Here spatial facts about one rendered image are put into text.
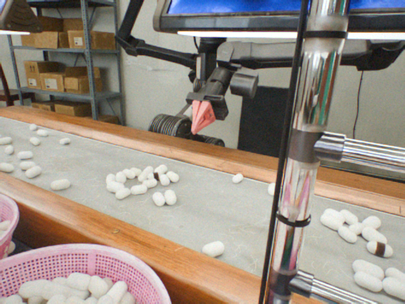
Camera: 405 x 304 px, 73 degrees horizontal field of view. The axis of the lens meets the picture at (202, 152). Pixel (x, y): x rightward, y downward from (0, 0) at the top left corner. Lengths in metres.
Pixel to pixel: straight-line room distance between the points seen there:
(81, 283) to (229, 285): 0.18
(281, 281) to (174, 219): 0.28
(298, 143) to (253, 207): 0.36
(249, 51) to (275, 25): 0.44
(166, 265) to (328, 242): 0.26
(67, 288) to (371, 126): 2.39
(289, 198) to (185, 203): 0.35
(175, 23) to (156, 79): 2.58
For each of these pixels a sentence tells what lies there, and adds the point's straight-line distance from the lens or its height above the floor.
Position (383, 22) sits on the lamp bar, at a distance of 0.32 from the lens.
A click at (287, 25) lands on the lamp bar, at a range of 0.33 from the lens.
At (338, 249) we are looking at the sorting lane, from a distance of 0.49.
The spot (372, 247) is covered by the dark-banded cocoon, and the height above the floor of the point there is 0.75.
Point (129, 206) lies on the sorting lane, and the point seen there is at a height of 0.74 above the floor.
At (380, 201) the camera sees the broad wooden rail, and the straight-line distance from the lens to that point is 0.65.
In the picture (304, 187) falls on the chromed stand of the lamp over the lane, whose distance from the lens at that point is 0.21.
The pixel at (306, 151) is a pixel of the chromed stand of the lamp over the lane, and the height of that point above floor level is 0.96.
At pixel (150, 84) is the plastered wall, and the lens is 3.00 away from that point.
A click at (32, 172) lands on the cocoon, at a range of 0.71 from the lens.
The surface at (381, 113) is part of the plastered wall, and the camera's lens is 2.54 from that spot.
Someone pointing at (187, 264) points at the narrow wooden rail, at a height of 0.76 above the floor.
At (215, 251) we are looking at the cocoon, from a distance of 0.41.
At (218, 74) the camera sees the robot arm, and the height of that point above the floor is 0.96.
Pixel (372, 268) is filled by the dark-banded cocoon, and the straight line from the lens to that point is 0.45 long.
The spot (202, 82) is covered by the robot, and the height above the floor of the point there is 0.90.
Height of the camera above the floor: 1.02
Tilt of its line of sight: 20 degrees down
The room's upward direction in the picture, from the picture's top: 2 degrees clockwise
